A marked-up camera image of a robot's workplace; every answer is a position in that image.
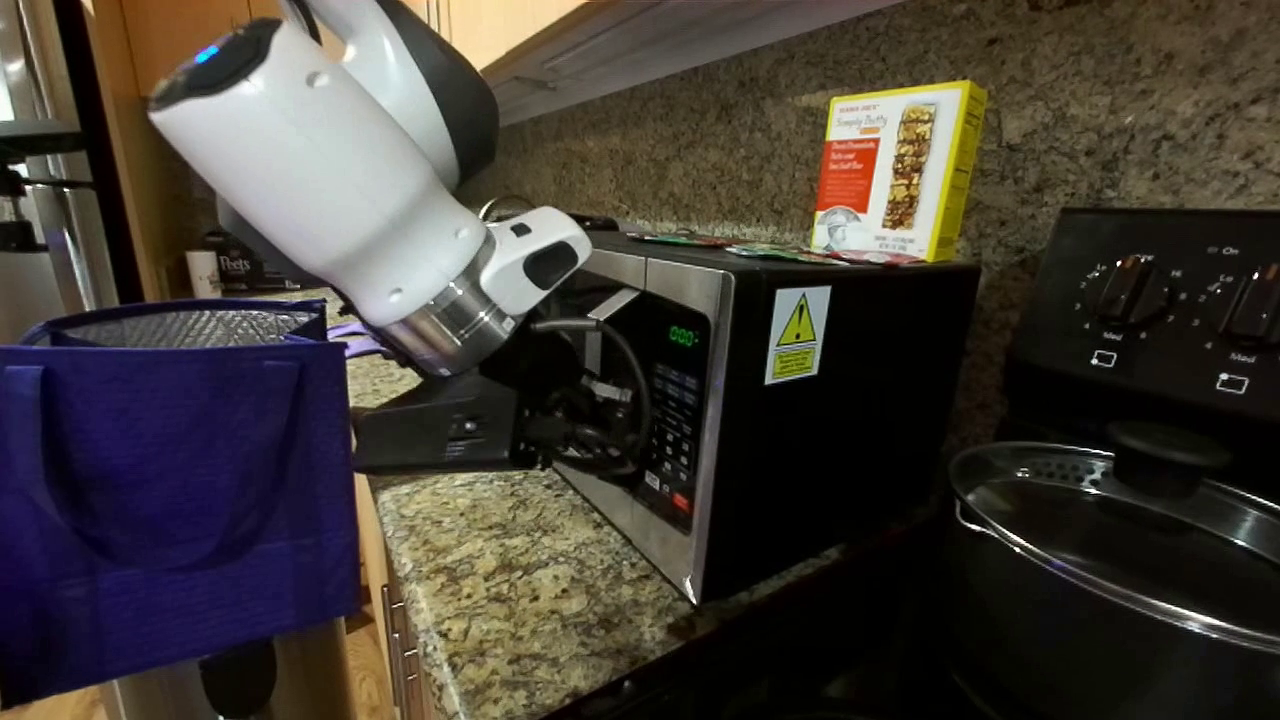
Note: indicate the white cup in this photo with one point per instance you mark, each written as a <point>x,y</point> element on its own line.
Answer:
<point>201,272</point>

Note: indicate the purple cloth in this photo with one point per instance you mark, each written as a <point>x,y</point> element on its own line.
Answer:
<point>349,336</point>

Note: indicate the purple fabric bag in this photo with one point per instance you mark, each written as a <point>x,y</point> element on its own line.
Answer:
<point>173,506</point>

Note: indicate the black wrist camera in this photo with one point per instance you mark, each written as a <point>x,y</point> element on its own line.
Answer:
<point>443,425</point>

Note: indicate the black stove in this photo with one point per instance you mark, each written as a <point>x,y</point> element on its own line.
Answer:
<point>1161,320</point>

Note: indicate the stainless steel refrigerator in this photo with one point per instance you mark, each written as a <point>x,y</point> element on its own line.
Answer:
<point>32,200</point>

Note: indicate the yellow food box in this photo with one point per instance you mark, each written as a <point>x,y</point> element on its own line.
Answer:
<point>900,164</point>

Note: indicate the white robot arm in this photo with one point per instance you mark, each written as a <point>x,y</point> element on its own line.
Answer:
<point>332,185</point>

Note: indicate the black and steel microwave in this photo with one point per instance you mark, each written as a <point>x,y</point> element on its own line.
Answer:
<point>802,440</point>

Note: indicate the black vertical pole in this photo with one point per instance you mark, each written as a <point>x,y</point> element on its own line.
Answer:
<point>100,175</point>

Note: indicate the yellow warning sticker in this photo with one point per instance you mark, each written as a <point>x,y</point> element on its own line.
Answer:
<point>797,332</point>

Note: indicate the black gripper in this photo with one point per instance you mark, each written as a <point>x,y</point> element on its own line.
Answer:
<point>560,403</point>

